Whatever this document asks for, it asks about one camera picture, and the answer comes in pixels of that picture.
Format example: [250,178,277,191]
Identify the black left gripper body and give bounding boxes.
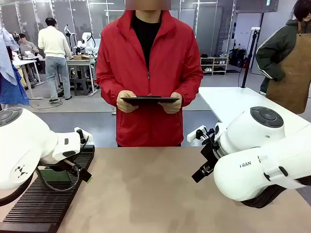
[40,157,85,177]

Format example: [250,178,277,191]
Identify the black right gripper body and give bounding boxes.
[200,140,221,170]

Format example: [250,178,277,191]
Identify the green PCB board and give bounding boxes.
[38,169,72,184]

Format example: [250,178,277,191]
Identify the black clipboard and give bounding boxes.
[120,96,180,107]

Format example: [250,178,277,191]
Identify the right forearm red sleeve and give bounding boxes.
[99,83,123,107]

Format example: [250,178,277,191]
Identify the left forearm red sleeve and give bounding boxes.
[178,80,204,107]

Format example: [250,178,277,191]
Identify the black slotted PCB rack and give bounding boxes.
[0,144,95,233]

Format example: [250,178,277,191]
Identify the person's left hand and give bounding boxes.
[157,92,183,114]

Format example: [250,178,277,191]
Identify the person's right hand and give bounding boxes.
[116,90,139,114]

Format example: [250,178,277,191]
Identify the large white table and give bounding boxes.
[198,86,311,133]

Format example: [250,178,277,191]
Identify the black step stool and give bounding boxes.
[72,77,89,96]

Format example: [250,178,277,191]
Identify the wooden shoe rack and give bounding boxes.
[200,57,229,75]

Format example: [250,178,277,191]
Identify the person in blue clothes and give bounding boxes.
[0,26,30,106]

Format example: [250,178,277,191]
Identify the black bags pile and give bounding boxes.
[229,47,248,67]

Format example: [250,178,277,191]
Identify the white desk with robots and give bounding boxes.
[65,57,98,97]

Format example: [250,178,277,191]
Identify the black pole with white top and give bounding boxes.
[241,27,260,88]

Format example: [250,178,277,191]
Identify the narrow white desk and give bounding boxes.
[12,58,46,100]

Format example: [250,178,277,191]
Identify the person in brown apron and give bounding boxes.
[255,0,311,115]

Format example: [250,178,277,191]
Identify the person in red jacket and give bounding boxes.
[94,9,204,148]

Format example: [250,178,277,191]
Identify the man in white sweater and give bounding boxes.
[38,17,73,102]

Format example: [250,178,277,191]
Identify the seated person grey shirt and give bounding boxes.
[18,33,39,57]

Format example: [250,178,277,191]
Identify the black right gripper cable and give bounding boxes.
[203,127,216,147]

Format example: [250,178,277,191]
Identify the grey left gripper cable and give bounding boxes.
[35,161,81,192]

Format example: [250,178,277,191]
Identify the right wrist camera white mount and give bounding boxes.
[187,125,207,143]

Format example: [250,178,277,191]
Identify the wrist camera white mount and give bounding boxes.
[74,127,94,146]
[187,125,207,143]

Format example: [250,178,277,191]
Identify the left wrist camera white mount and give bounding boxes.
[74,127,94,146]

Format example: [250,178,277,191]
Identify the black cable sleeve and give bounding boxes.
[0,178,34,207]

